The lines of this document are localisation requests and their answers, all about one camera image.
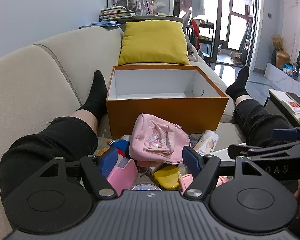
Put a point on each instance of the black object behind box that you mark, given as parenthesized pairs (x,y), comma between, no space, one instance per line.
(50,145)

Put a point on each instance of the checked cushion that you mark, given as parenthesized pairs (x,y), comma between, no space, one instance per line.
(190,48)

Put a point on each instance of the blue folder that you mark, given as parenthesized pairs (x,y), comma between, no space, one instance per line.
(106,23)

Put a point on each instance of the orange cardboard box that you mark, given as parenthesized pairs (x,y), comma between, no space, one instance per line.
(165,112)

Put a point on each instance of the pink cloth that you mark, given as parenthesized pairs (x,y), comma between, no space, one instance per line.
(195,57)

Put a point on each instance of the round glitter case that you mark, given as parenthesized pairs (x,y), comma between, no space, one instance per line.
(145,187)

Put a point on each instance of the hanging laundry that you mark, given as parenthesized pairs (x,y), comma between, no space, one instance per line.
(195,0)

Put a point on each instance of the beige fabric sofa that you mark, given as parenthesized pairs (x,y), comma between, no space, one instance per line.
(27,80)

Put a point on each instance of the white fluffy toy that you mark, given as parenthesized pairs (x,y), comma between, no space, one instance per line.
(159,6)

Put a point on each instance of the white floral bottle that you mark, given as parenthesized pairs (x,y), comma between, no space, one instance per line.
(207,141)

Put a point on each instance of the white coffee table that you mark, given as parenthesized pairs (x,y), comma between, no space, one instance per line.
(280,102)

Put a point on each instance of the person's right leg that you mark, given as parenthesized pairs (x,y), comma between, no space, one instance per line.
(255,120)

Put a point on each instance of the yellow plastic case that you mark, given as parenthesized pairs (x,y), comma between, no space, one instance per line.
(167,177)

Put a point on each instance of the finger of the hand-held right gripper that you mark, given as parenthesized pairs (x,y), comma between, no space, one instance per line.
(287,133)
(237,151)

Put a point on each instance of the red garment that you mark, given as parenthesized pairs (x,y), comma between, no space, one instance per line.
(195,32)

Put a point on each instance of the white marble cabinet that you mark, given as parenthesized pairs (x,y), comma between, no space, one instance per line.
(280,80)

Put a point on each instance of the grey desk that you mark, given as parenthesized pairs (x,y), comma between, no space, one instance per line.
(152,17)

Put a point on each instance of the blue plush toy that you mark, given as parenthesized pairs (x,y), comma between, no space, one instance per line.
(121,146)

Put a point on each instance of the black metal rack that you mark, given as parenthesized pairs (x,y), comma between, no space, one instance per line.
(207,37)

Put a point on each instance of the pink cartoon pouch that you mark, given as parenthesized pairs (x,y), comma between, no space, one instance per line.
(152,140)

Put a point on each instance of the pink flip case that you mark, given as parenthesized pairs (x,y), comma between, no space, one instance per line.
(122,177)

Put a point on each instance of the red white packet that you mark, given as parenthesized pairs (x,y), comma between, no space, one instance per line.
(293,106)

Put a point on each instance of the yellow pillow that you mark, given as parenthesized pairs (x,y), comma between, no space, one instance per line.
(152,41)

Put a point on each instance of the pink selfie stick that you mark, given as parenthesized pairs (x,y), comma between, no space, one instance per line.
(186,182)

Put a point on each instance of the dried flowers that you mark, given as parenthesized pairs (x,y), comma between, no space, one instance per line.
(278,42)

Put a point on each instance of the gold vase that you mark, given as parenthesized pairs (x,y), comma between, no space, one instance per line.
(282,59)

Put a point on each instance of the stack of books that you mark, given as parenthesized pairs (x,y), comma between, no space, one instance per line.
(115,13)

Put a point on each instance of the white desktop drawer organizer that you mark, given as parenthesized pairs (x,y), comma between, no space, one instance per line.
(126,1)

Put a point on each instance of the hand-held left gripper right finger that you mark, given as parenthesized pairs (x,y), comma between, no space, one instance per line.
(192,160)

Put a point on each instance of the glass balcony door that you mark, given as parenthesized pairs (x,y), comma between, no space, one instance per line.
(236,17)

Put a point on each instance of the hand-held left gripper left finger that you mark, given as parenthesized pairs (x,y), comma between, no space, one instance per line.
(108,161)

